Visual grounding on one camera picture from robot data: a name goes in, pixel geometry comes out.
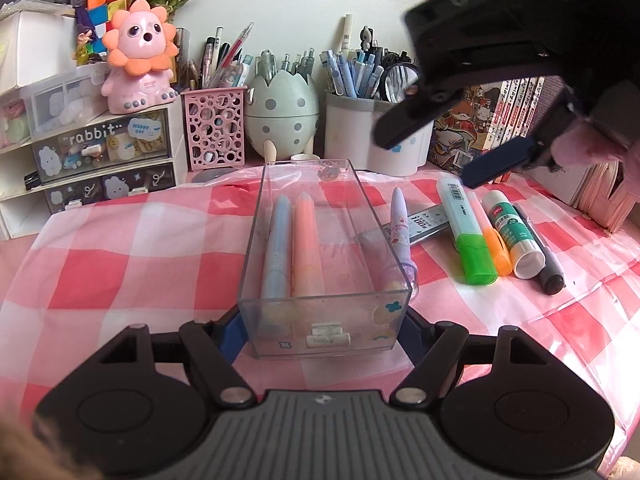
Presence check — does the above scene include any orange highlighter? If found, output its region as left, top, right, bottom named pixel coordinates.
left=468, top=191, right=513, bottom=276

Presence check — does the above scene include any light blue pen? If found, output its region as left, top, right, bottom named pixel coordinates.
left=262, top=195, right=292, bottom=299

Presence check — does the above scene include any green highlighter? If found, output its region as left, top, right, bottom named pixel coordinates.
left=436, top=176, right=498, bottom=285

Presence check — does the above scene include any purple cartoon pen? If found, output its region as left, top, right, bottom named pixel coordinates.
left=388, top=188, right=418, bottom=288

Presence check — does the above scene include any green white glue stick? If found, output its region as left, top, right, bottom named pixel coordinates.
left=480, top=191, right=546, bottom=280

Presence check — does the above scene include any pencil lead refill case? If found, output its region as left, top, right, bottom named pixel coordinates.
left=407, top=205, right=449, bottom=246

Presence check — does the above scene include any peach pink pen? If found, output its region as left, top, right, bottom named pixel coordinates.
left=293, top=192, right=324, bottom=297

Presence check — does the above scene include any clear plastic organizer tray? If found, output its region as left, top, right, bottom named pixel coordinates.
left=238, top=160, right=411, bottom=359

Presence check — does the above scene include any black marker pen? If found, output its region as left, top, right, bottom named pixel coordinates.
left=512, top=202, right=566, bottom=296

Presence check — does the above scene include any hand in pink sleeve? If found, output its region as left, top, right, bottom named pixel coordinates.
left=550, top=119, right=639, bottom=184

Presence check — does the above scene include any magnifying glass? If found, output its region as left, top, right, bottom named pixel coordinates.
left=378, top=62, right=421, bottom=103

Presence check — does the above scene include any comic book box set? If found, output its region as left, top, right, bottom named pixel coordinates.
left=427, top=76, right=546, bottom=174

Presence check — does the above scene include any grey white cloud pen holder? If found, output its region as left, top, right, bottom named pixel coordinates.
left=324, top=93, right=433, bottom=177

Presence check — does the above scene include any stack of paper documents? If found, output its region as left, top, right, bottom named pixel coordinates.
left=519, top=86, right=640, bottom=233

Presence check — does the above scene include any red checkered tablecloth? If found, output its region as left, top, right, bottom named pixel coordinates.
left=1, top=168, right=639, bottom=460

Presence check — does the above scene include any green egg pen holder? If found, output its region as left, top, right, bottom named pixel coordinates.
left=244, top=70, right=320, bottom=162

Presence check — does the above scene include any pink perforated pen holder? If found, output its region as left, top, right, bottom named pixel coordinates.
left=182, top=87, right=246, bottom=171

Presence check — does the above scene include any white mini drawer unit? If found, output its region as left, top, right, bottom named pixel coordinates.
left=1, top=63, right=186, bottom=240

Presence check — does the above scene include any pink lion toy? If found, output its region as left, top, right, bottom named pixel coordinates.
left=101, top=0, right=179, bottom=115

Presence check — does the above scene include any rubik's cube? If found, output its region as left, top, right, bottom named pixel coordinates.
left=73, top=0, right=129, bottom=65

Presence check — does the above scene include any white box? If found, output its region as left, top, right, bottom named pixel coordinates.
left=1, top=0, right=76, bottom=94

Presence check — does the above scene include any grey desk cable grommet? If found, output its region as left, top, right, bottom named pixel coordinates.
left=191, top=168, right=235, bottom=183

